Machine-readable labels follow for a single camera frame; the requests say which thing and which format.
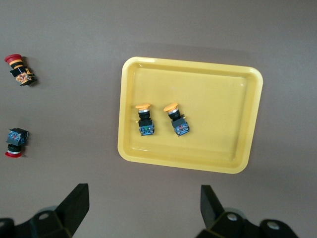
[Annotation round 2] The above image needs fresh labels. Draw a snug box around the yellow push button blue block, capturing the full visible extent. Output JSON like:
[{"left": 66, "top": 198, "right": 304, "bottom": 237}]
[
  {"left": 135, "top": 103, "right": 156, "bottom": 136},
  {"left": 163, "top": 103, "right": 193, "bottom": 137}
]

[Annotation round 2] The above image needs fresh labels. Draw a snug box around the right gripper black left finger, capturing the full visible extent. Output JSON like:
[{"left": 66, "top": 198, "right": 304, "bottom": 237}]
[{"left": 0, "top": 183, "right": 90, "bottom": 238}]

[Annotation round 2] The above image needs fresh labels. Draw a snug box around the brown table cover sheet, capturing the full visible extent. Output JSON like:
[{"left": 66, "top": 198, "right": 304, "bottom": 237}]
[{"left": 0, "top": 0, "right": 317, "bottom": 238}]

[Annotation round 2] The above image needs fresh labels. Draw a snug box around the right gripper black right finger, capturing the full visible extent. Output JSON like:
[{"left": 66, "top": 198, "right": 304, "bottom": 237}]
[{"left": 195, "top": 184, "right": 300, "bottom": 238}]

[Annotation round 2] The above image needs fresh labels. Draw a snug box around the red push button blue block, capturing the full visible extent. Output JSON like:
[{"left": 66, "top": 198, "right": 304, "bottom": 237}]
[{"left": 4, "top": 127, "right": 30, "bottom": 158}]

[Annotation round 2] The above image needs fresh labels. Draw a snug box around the yellow plastic tray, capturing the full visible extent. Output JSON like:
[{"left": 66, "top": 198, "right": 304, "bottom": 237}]
[{"left": 117, "top": 56, "right": 264, "bottom": 174}]

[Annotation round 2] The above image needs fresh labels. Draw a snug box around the red emergency button orange block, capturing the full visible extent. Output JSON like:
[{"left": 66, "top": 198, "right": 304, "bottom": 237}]
[{"left": 4, "top": 54, "right": 38, "bottom": 87}]

